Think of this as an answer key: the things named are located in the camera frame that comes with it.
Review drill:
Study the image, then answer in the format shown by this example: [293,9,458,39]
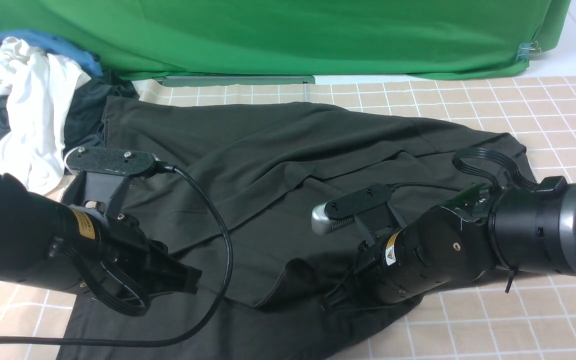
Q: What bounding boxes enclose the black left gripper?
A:
[48,205,202,317]

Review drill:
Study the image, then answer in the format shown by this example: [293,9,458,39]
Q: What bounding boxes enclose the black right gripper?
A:
[320,202,499,313]

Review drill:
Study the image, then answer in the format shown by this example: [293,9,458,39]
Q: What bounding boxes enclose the gray long-sleeve top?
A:
[57,96,535,360]

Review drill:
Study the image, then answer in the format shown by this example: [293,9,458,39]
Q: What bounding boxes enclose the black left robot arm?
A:
[0,174,202,317]

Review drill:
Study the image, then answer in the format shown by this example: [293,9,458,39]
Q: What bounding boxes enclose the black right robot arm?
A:
[311,177,576,312]

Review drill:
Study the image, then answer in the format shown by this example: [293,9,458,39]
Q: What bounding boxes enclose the dark teal garment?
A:
[62,71,140,155]

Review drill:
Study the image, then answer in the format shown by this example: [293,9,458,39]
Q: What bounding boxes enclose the blue garment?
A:
[0,29,104,158]

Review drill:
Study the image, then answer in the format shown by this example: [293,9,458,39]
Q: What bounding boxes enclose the gray metal bar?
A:
[156,74,316,88]

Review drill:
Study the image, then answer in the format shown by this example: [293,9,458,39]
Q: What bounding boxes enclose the teal binder clip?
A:
[515,40,542,62]

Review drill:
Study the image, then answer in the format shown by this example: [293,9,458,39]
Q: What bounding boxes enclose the white garment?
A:
[0,37,91,195]

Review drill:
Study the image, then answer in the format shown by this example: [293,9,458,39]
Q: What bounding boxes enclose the green backdrop cloth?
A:
[0,0,570,81]

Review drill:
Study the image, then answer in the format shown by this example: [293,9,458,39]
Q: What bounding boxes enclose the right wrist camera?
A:
[311,184,393,236]

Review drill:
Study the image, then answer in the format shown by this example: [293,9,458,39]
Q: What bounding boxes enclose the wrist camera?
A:
[64,146,158,177]
[311,184,393,236]

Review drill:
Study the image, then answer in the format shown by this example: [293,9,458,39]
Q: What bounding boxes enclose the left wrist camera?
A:
[64,146,158,177]

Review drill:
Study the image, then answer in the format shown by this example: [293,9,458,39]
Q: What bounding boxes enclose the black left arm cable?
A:
[0,161,234,348]

